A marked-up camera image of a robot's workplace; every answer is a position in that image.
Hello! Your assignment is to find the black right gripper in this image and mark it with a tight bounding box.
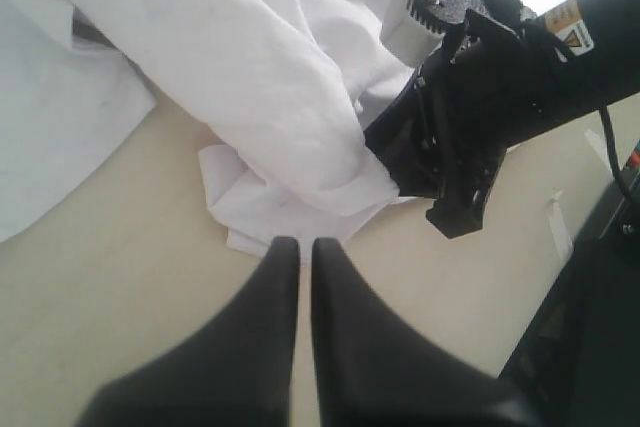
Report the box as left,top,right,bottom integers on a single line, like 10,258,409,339
364,9,546,237

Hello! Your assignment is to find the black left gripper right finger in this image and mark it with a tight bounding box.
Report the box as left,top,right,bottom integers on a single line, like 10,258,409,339
311,238,542,426

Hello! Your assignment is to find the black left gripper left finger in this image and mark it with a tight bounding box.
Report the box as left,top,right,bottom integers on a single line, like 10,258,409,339
77,237,300,426

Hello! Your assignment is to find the white t-shirt red Chinese logo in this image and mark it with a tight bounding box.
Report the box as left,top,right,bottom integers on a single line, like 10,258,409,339
0,0,426,254

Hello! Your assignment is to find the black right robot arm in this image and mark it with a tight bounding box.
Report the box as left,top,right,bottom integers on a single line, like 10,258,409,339
365,0,639,239

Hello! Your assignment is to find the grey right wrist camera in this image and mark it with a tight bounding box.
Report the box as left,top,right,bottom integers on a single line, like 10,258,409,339
381,0,524,68

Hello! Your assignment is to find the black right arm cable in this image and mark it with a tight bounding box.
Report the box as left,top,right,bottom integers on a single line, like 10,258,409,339
594,101,634,198

